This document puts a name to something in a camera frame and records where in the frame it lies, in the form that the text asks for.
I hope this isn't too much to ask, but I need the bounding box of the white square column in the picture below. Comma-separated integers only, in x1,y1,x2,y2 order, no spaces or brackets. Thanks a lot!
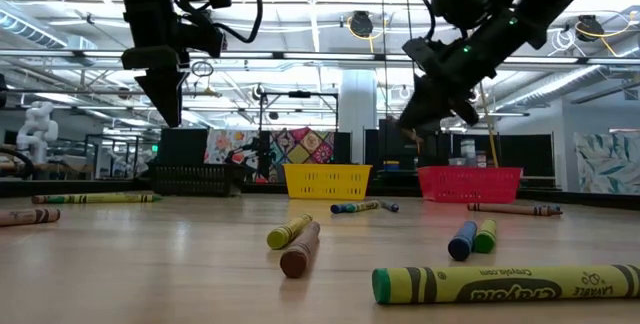
339,68,377,165

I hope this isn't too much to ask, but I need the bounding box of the floral print cloth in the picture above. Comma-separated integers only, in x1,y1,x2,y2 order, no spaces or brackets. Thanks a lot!
203,128,261,166

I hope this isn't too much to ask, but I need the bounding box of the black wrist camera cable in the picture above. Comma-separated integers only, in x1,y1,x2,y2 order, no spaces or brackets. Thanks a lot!
383,0,439,41
214,0,265,45

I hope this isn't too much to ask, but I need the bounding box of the black gantry frame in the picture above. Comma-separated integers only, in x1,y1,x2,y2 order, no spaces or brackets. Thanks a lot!
257,90,340,165

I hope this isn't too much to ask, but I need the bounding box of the black left wrist camera cable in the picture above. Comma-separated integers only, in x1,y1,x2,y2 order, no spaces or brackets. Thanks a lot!
214,0,265,45

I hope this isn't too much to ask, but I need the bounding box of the green crayon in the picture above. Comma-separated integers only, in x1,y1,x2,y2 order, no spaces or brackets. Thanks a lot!
370,262,640,306
473,218,498,255
47,192,163,205
265,213,314,251
343,199,382,214

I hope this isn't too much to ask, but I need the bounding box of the yellow pole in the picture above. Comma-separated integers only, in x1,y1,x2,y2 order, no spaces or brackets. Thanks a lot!
478,82,500,168

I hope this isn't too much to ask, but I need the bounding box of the black slotted plastic basket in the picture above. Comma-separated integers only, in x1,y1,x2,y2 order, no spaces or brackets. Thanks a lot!
148,162,236,198

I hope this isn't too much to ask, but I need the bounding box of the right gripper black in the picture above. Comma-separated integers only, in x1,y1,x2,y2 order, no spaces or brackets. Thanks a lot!
398,31,506,130

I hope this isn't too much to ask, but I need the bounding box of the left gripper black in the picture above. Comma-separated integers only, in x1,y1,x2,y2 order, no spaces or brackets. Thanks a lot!
119,0,225,129

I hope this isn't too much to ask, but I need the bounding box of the black ceiling cable reel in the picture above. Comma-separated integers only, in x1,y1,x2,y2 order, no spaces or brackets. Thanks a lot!
347,10,376,40
574,13,606,44

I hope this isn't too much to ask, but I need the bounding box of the yellow slotted plastic basket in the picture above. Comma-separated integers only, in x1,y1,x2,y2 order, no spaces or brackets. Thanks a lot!
282,163,374,201

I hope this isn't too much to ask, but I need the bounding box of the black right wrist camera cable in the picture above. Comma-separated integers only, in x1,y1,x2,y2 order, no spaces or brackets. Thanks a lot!
383,0,439,41

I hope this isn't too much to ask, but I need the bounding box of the colourful patchwork quilt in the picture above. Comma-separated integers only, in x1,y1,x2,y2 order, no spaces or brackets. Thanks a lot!
269,127,336,165

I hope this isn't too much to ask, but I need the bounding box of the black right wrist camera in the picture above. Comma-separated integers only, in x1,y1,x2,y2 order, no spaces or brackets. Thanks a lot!
401,37,444,73

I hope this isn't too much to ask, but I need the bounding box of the black partition panel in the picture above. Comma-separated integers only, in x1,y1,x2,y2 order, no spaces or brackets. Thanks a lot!
158,127,209,166
499,132,555,179

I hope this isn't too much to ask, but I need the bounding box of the leaf print cloth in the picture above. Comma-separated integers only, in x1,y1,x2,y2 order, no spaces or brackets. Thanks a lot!
573,131,640,195

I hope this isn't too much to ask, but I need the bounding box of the red slotted plastic basket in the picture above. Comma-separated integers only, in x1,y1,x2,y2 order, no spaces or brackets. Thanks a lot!
417,165,524,205

